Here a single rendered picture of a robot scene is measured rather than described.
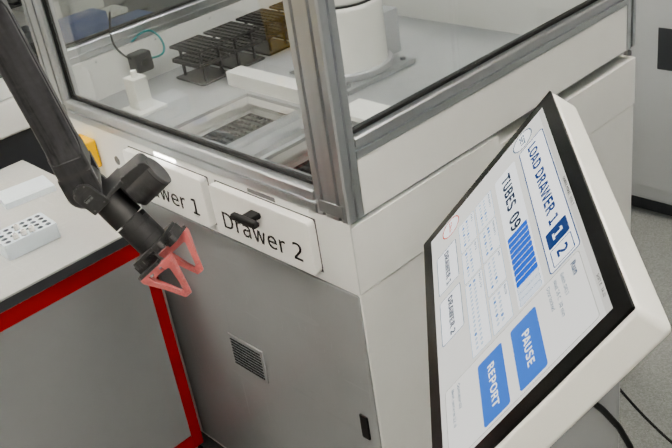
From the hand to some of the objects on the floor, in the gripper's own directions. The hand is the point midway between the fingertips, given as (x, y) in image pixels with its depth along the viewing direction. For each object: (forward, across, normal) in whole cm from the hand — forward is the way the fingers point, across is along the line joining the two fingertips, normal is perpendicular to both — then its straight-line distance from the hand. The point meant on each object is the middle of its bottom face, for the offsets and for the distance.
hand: (191, 279), depth 153 cm
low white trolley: (+26, -62, -98) cm, 119 cm away
